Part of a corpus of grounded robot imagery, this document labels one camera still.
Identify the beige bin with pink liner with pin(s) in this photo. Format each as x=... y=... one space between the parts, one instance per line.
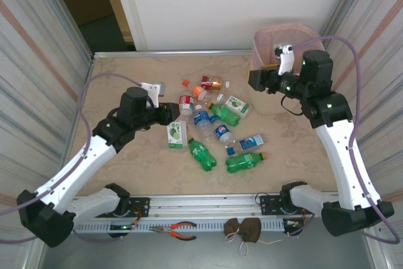
x=264 y=102

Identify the blue Pocari Sweat bottle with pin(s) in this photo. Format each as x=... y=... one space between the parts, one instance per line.
x=201 y=118

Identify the white green juice carton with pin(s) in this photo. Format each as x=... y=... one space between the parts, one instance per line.
x=175 y=135

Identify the orange label bottle orange cap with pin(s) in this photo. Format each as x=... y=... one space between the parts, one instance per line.
x=199 y=92

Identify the red gold label bottle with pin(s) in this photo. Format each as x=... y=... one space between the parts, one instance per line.
x=211 y=83

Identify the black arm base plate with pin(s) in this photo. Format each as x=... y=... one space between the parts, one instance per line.
x=141 y=206
x=267 y=203

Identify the beige door frame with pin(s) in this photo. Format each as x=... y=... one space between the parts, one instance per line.
x=116 y=4

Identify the brown cloth pouch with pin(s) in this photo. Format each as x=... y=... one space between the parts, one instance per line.
x=252 y=229
x=231 y=227

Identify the lime label bottle white cap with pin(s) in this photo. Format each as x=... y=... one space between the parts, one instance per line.
x=236 y=104

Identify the clear Pepsi bottle blue cap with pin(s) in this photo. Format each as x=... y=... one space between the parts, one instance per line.
x=221 y=132

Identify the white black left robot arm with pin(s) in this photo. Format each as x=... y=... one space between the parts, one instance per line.
x=75 y=168

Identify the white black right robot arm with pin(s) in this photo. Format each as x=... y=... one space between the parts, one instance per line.
x=346 y=162

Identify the aluminium mounting rail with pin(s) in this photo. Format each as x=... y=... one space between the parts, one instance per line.
x=204 y=206

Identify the green soda bottle yellow cap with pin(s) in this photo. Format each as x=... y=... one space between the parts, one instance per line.
x=225 y=114
x=244 y=162
x=203 y=155

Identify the aluminium table edge strip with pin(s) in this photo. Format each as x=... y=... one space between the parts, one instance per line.
x=141 y=53

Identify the small circuit board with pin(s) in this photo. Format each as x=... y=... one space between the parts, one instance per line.
x=122 y=227
x=292 y=224

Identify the light blue label bottle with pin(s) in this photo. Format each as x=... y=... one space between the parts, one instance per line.
x=250 y=142

